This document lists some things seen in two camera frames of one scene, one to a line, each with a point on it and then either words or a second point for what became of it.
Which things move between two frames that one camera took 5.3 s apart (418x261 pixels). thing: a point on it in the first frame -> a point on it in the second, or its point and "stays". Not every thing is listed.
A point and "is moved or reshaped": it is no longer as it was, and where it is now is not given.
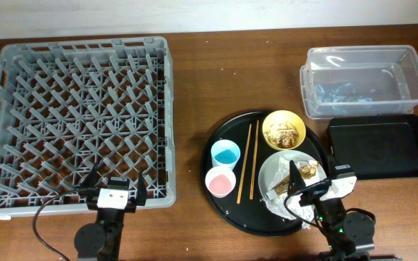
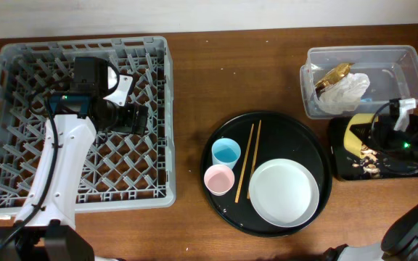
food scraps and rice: x=284 y=135 -> x=369 y=162
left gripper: x=138 y=201 -> x=130 y=113
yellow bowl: x=283 y=130 -> x=351 y=141
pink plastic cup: x=220 y=181 stays
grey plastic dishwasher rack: x=61 y=108 stays
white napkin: x=278 y=202 -> x=344 y=97
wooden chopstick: x=244 y=166 stays
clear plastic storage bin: x=366 y=80 stays
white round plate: x=274 y=176 is moved or reshaped
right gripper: x=297 y=182 -> x=378 y=138
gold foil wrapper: x=306 y=170 -> x=333 y=76
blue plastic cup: x=225 y=153 stays
